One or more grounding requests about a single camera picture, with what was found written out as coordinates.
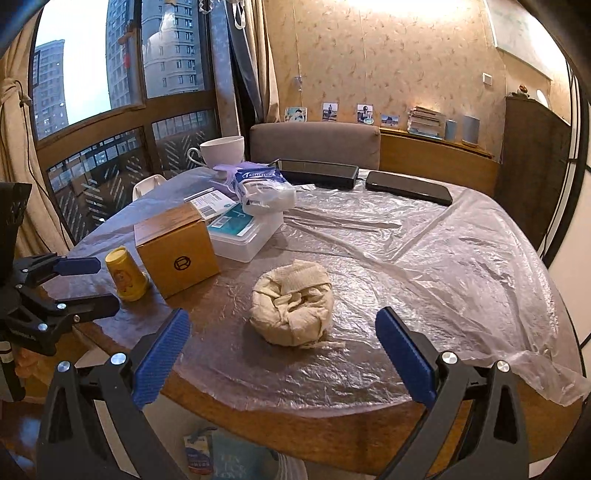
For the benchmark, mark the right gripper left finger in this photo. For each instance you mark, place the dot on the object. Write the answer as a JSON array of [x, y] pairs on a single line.
[[72, 443]]

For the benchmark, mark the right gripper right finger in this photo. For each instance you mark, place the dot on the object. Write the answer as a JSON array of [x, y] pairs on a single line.
[[493, 443]]

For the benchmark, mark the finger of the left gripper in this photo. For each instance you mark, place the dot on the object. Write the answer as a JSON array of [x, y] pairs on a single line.
[[36, 270], [46, 320]]

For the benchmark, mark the yellow plastic bottle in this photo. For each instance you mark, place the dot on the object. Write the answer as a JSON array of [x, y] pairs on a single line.
[[130, 282]]

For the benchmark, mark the brown cardboard box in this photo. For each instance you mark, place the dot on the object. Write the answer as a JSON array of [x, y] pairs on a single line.
[[175, 249]]

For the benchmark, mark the white medicine box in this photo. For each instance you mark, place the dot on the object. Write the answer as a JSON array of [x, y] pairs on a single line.
[[210, 203]]

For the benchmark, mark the clear plastic floss box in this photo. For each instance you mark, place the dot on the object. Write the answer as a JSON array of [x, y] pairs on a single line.
[[238, 236]]

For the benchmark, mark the cream paper towel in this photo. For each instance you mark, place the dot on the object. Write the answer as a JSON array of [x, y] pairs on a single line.
[[292, 306]]

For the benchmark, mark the blue white tissue pack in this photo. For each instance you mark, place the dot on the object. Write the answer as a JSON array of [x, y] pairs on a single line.
[[263, 191]]

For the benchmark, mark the purple hair roller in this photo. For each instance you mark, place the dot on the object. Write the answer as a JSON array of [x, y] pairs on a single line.
[[224, 177]]

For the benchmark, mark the beige curtain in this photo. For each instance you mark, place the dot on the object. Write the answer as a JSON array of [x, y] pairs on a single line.
[[41, 230]]

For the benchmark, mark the white teacup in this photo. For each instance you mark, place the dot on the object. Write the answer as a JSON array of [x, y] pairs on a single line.
[[221, 151]]

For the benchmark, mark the clear plastic table cover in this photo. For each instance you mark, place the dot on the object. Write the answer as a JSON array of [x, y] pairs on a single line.
[[358, 222]]

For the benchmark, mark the black flat tablet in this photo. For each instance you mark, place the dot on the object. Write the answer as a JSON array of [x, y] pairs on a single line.
[[407, 187]]

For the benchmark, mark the dark wooden cabinet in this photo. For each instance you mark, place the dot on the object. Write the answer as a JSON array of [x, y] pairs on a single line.
[[535, 150]]

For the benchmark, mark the black tablet in case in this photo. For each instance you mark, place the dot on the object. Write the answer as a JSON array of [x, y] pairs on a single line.
[[321, 174]]

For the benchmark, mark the wooden shelf ledge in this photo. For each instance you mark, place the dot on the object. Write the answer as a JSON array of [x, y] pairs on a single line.
[[437, 159]]

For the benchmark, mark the small blue-grey cup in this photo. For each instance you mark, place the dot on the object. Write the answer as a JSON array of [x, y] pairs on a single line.
[[451, 128]]

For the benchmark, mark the grey cylindrical speaker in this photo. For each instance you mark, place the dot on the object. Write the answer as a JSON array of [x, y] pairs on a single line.
[[470, 130]]

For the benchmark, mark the grey sofa backrest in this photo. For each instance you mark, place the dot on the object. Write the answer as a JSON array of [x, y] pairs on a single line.
[[332, 142]]

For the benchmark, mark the stack of books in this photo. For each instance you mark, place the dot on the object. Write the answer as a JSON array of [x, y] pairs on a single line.
[[427, 122]]

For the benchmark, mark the photo card on wall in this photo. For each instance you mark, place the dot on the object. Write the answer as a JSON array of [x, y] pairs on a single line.
[[296, 114]]

